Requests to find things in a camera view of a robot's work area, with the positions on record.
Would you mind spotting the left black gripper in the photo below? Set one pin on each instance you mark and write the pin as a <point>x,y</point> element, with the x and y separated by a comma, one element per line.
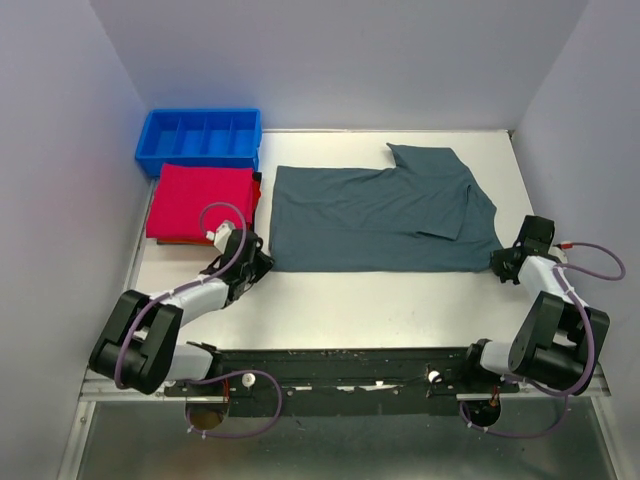
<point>266,262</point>

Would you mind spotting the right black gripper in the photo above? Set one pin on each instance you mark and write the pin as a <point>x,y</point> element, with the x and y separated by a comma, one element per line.
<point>498,263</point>

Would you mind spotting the grey blue t shirt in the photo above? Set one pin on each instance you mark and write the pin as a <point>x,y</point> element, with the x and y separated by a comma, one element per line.
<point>426,213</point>

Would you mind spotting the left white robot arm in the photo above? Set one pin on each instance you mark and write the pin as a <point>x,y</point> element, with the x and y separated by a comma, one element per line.
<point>138,347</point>

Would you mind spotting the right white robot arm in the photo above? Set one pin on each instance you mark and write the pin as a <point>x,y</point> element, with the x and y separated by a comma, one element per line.
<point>557,347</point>

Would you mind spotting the folded magenta t shirt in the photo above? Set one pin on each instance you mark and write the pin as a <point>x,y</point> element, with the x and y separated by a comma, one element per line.
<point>200,205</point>

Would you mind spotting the blue plastic divided bin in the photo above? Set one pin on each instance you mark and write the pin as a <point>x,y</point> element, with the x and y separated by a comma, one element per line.
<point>222,137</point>

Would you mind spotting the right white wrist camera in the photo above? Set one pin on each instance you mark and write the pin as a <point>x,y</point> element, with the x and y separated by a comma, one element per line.
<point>559,251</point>

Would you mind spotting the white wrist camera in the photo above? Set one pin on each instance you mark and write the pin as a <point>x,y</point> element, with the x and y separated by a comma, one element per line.
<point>220,237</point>
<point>559,251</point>

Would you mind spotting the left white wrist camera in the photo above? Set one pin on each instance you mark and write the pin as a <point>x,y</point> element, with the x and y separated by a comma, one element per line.
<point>220,237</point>

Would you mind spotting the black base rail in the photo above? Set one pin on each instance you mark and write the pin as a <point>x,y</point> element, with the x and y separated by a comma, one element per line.
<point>343,382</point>

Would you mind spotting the aluminium extrusion frame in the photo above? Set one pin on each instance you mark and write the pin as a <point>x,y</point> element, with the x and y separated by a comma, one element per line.
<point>480,415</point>

